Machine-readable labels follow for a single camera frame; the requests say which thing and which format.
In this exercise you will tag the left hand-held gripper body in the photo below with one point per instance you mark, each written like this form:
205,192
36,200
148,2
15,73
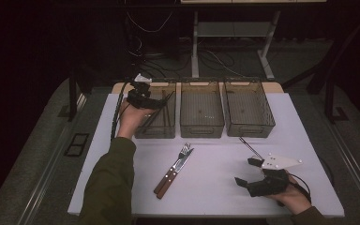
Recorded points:
139,97

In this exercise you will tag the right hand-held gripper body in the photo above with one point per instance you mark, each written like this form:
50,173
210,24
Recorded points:
272,184

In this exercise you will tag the black chopstick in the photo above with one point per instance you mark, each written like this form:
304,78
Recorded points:
150,123
151,118

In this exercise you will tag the metal spoon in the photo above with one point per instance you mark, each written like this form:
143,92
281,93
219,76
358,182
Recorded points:
250,147

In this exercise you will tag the translucent grey plastic bin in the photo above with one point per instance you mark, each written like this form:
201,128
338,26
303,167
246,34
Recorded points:
248,109
201,112
143,132

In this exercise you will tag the person's left hand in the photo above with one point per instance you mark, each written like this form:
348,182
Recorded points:
129,120

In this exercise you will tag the person's right hand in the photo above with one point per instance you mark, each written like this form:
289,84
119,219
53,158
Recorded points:
293,200

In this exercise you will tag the black stand leg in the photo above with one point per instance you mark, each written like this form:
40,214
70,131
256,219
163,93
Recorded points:
72,93
328,100

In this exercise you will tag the black slanted stand strut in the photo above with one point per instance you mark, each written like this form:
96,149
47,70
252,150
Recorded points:
322,78

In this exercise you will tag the white metal desk frame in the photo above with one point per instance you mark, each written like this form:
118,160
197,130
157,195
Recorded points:
195,47

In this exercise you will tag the metal floor rail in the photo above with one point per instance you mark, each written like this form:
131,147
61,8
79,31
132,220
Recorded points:
359,168
43,181

